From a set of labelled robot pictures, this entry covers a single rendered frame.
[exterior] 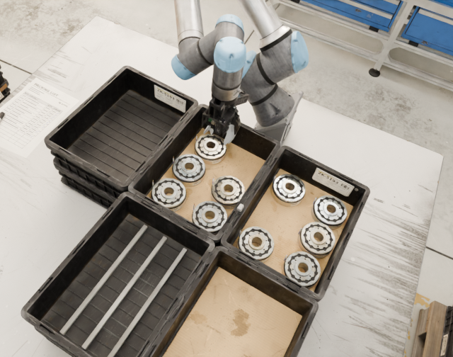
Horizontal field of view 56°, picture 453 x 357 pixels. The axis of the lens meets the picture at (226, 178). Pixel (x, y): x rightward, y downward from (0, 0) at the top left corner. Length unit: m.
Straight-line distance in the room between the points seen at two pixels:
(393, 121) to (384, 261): 1.57
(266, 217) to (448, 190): 1.65
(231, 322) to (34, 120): 1.03
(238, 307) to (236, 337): 0.08
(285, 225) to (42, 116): 0.98
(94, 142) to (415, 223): 1.13
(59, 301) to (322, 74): 2.34
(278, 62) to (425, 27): 1.70
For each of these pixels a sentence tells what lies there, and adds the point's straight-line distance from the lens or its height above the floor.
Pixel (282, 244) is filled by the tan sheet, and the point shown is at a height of 0.83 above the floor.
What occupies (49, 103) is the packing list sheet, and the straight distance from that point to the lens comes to 1.76.
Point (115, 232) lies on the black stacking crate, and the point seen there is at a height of 0.83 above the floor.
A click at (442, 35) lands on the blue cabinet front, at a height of 0.43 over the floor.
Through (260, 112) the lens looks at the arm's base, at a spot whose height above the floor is 0.86.
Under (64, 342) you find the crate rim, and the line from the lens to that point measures 1.08.
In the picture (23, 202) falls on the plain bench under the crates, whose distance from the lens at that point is 1.53.
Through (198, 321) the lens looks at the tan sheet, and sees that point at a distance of 1.16.
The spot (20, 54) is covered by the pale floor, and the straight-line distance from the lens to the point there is 3.10.
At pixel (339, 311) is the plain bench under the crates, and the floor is 0.70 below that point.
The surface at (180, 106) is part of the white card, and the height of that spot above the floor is 0.88.
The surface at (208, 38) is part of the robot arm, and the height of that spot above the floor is 1.23.
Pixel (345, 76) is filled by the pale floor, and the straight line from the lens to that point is 3.10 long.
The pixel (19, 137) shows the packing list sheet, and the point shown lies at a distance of 1.69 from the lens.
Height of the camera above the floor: 1.96
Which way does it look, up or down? 56 degrees down
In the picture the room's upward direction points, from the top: 11 degrees clockwise
